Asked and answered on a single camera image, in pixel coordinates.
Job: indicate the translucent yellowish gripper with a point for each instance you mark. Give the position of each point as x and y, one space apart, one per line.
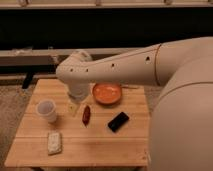
73 107

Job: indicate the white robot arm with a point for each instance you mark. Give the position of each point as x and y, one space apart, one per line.
181 125

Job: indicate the red chip bag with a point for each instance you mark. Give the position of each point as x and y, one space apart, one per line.
86 115

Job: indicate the white plastic cup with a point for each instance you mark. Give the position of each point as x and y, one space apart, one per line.
46 108

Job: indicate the wooden table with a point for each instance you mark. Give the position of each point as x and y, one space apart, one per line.
92 145

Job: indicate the orange bowl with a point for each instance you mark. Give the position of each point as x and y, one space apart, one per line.
107 94

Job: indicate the white snack packet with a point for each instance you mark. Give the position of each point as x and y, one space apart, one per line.
54 144

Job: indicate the black phone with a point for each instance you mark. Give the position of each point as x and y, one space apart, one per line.
116 123

